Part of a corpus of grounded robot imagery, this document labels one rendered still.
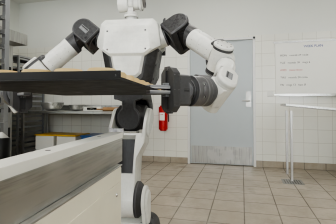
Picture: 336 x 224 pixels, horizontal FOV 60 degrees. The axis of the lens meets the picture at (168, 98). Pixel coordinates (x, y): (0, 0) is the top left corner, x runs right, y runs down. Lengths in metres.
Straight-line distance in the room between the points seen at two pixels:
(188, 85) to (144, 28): 0.51
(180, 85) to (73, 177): 0.44
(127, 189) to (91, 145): 0.75
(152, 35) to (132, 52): 0.11
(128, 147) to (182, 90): 0.55
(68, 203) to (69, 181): 0.03
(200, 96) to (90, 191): 0.44
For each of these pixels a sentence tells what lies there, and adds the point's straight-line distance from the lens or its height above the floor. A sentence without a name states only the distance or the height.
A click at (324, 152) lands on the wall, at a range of 5.04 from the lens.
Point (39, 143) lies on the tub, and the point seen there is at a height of 0.34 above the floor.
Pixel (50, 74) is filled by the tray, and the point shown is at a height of 1.01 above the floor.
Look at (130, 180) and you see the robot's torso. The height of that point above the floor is 0.66.
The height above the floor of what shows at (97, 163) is 0.86.
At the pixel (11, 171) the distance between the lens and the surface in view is 0.31.
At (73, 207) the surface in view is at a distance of 0.42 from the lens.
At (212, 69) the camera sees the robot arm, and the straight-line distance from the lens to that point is 1.12.
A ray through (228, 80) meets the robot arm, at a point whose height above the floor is 1.03.
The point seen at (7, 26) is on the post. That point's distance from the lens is 2.09.
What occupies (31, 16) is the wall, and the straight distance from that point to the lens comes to 6.52.
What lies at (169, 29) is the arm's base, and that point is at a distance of 1.27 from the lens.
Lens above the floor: 0.95
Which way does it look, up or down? 2 degrees up
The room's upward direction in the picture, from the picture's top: straight up
